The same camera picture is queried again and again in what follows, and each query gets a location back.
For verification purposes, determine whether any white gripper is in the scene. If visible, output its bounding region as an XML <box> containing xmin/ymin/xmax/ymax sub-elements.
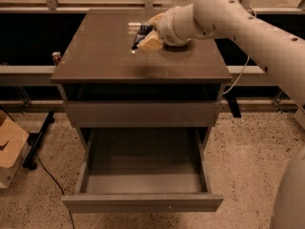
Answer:
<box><xmin>137</xmin><ymin>5</ymin><xmax>193</xmax><ymax>52</ymax></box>

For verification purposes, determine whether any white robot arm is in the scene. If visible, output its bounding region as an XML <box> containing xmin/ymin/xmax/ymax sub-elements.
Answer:
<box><xmin>132</xmin><ymin>0</ymin><xmax>305</xmax><ymax>229</ymax></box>

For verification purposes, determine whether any grey drawer cabinet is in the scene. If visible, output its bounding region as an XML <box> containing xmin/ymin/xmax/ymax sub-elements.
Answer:
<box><xmin>51</xmin><ymin>10</ymin><xmax>231</xmax><ymax>142</ymax></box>

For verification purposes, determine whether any closed grey top drawer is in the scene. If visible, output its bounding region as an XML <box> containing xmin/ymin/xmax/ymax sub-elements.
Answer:
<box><xmin>64</xmin><ymin>101</ymin><xmax>220</xmax><ymax>128</ymax></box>

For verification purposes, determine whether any open grey middle drawer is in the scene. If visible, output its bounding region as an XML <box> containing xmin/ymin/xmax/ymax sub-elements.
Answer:
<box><xmin>63</xmin><ymin>128</ymin><xmax>223</xmax><ymax>213</ymax></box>

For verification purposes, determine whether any red soda can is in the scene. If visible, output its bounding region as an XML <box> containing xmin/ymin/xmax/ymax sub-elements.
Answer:
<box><xmin>51</xmin><ymin>52</ymin><xmax>61</xmax><ymax>66</ymax></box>

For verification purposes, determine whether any black stand leg right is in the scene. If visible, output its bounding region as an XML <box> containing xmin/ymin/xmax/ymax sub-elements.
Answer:
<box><xmin>225</xmin><ymin>95</ymin><xmax>241</xmax><ymax>118</ymax></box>

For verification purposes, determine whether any black stand leg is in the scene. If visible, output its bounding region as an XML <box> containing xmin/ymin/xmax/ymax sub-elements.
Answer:
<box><xmin>22</xmin><ymin>111</ymin><xmax>54</xmax><ymax>170</ymax></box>
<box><xmin>225</xmin><ymin>95</ymin><xmax>241</xmax><ymax>118</ymax></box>

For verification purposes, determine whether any box at right edge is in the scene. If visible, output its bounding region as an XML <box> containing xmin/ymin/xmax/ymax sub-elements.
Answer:
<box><xmin>294</xmin><ymin>109</ymin><xmax>305</xmax><ymax>130</ymax></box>

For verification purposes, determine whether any cardboard box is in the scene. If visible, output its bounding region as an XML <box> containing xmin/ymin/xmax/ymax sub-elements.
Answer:
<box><xmin>0</xmin><ymin>111</ymin><xmax>29</xmax><ymax>189</ymax></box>

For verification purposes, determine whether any black stand leg left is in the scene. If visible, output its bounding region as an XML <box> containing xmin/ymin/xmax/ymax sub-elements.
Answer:
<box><xmin>22</xmin><ymin>111</ymin><xmax>54</xmax><ymax>170</ymax></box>

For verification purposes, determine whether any white cable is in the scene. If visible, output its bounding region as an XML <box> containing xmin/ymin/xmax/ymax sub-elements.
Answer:
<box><xmin>221</xmin><ymin>7</ymin><xmax>257</xmax><ymax>96</ymax></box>

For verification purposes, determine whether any black floor cable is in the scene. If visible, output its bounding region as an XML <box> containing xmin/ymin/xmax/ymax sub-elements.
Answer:
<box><xmin>33</xmin><ymin>152</ymin><xmax>76</xmax><ymax>229</ymax></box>

